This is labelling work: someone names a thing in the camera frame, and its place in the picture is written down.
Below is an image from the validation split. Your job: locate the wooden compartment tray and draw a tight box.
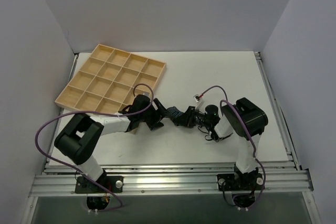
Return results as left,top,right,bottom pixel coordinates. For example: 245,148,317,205
55,44,166,113

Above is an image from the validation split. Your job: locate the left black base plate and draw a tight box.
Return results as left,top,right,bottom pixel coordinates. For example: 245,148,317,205
75,175,124,194

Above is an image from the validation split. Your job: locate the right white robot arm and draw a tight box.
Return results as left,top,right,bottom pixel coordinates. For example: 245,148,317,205
175,98,268,189

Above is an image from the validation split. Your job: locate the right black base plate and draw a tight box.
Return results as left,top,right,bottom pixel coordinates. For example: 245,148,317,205
216,173,264,191

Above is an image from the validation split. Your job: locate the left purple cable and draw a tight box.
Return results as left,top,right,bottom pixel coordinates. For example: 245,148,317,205
34,83,155,212

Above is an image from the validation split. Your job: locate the aluminium frame rail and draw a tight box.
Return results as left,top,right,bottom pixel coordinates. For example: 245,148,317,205
29,167,313,197

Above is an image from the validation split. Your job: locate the navy striped underwear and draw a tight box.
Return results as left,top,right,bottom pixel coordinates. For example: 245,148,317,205
166,106,187,127

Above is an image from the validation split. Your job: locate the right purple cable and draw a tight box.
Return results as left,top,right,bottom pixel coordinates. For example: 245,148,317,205
196,85,266,209

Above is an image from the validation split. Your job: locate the purple cable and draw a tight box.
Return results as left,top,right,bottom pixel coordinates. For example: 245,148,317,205
34,83,155,212
196,85,266,209

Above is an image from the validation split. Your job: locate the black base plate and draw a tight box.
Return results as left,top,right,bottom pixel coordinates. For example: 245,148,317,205
75,175,124,194
216,173,264,191

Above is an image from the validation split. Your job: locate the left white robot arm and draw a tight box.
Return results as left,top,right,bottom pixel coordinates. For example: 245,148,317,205
54,94,167,192

